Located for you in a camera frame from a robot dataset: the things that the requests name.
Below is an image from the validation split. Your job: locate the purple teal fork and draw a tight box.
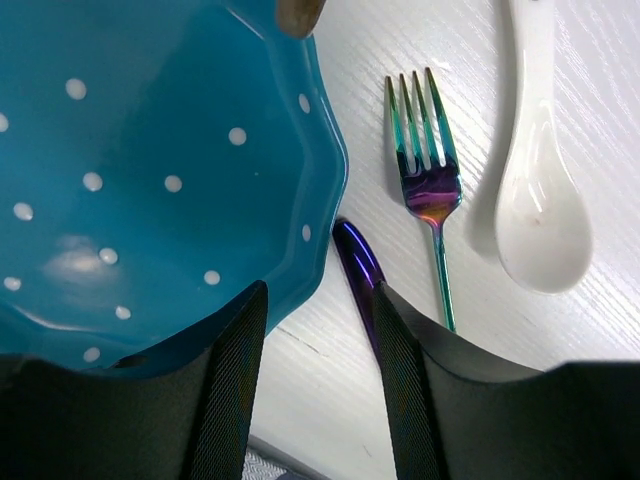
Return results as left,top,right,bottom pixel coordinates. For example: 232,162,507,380
384,68,462,332

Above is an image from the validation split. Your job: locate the brown mug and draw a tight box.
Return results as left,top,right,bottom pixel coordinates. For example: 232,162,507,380
275,0,326,39

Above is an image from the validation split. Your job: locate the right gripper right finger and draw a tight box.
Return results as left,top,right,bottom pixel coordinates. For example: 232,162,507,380
373,284,639,479

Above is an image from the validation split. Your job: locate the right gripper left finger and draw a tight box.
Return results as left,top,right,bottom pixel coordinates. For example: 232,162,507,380
1,281,268,479

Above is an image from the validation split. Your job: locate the teal dotted plate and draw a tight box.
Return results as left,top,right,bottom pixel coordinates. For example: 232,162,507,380
1,1,348,369

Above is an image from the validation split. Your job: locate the blue beige checked cloth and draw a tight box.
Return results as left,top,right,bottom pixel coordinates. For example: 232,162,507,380
242,435,325,480

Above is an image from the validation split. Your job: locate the purple knife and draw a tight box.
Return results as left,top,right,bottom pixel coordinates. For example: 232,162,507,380
332,216,385,357

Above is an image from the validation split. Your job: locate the white ceramic spoon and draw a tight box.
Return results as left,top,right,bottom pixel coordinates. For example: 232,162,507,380
495,1,593,294

